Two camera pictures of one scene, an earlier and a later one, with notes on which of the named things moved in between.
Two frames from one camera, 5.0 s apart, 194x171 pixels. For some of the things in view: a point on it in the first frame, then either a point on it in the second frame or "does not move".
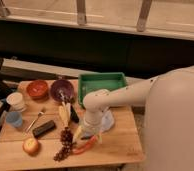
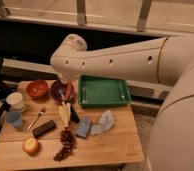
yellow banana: (65, 113) does not move
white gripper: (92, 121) to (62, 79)
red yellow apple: (30, 145) does not move
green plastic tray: (92, 82) does not move
